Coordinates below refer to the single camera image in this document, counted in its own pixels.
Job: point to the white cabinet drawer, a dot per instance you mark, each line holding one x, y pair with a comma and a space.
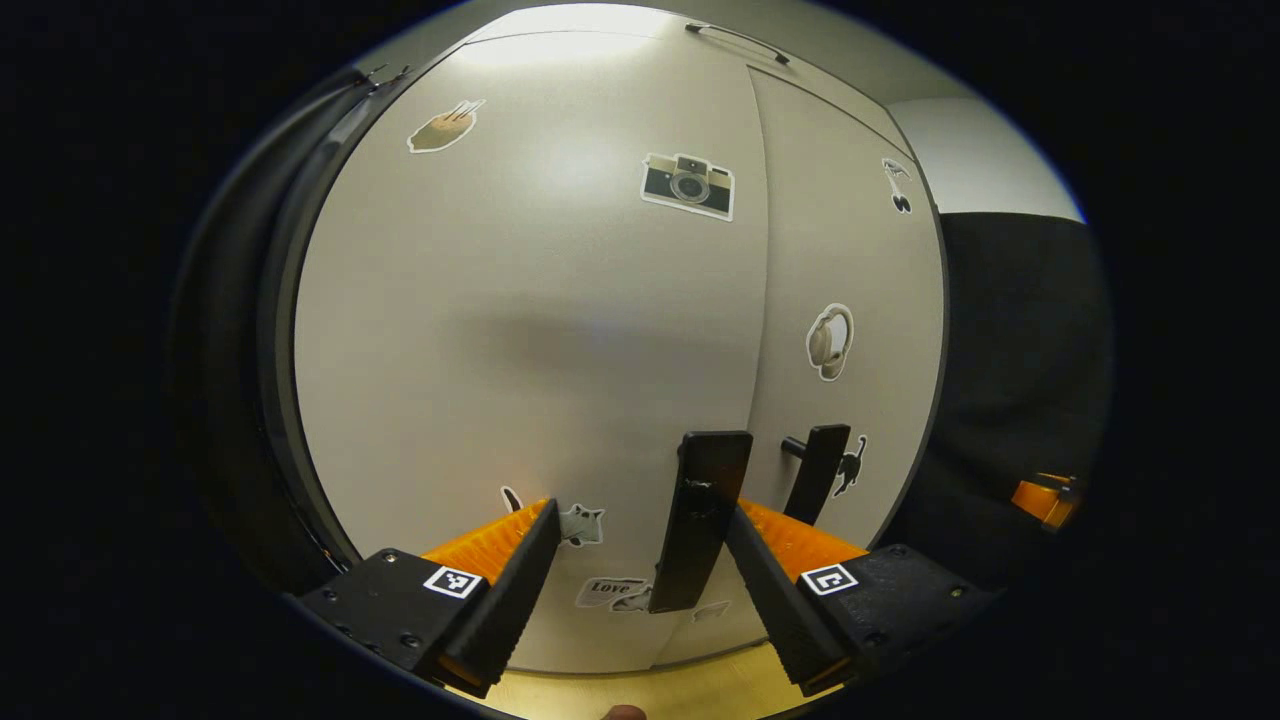
640, 18

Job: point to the black backdrop cloth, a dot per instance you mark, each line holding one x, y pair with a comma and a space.
1020, 350

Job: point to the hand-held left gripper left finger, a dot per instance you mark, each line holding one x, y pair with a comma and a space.
515, 600

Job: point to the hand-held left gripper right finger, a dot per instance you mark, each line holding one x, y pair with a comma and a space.
765, 600

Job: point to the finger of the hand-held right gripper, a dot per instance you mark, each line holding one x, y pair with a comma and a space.
1040, 500

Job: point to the white shoe cabinet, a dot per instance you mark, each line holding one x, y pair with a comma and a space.
277, 330

